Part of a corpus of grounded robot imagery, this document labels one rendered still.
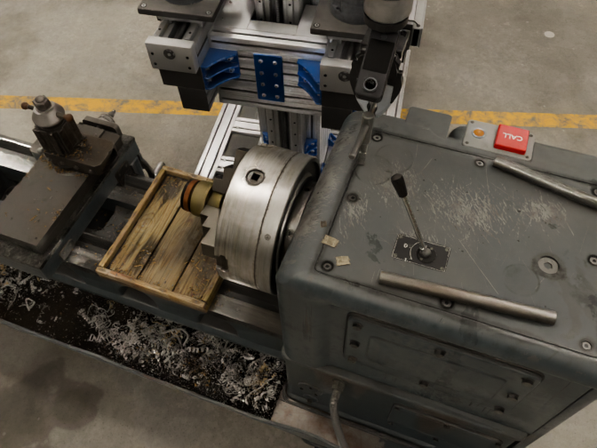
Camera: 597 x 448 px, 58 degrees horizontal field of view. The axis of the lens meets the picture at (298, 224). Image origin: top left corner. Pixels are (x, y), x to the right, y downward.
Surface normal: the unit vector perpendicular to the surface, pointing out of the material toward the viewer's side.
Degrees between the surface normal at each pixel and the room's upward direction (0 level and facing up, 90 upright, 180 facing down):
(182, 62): 90
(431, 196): 0
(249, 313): 0
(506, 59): 0
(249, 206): 28
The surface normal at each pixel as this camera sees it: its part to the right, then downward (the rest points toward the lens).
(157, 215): -0.03, -0.56
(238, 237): -0.29, 0.26
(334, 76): -0.22, 0.81
